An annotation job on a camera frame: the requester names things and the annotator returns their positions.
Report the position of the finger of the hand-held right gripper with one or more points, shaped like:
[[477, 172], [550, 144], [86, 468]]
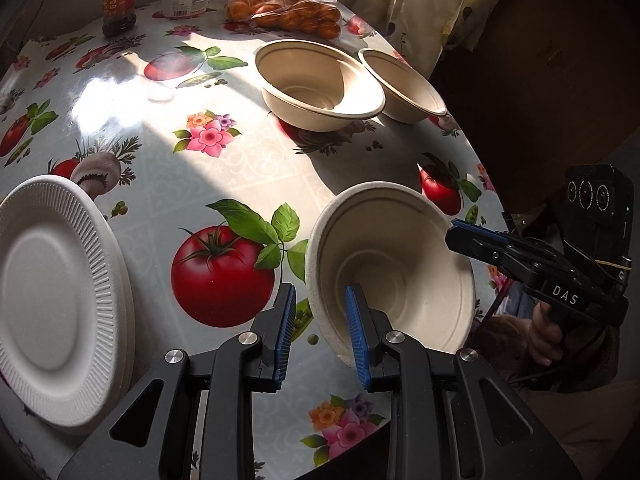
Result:
[[475, 247], [480, 228]]

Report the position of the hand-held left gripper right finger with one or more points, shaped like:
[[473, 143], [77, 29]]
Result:
[[357, 345]]

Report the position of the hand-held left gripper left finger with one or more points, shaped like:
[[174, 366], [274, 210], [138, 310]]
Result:
[[285, 340]]

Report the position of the beige paper bowl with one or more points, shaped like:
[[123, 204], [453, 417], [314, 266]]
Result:
[[405, 85], [310, 80], [395, 265]]

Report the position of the white foam plate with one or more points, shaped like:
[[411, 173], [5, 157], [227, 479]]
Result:
[[55, 300], [126, 310], [131, 355]]

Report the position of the person's right hand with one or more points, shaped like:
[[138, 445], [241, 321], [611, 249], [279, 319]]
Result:
[[545, 335]]

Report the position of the dark wooden cabinet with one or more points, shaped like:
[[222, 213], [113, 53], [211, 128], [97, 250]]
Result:
[[550, 85]]

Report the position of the fruit print tablecloth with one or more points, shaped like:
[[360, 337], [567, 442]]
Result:
[[165, 170]]

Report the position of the cream spotted curtain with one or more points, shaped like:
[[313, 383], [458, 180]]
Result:
[[425, 5]]

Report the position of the plastic bag of oranges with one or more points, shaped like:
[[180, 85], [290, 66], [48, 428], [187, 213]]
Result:
[[285, 10]]

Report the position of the red label sauce jar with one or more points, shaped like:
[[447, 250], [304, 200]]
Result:
[[120, 0]]

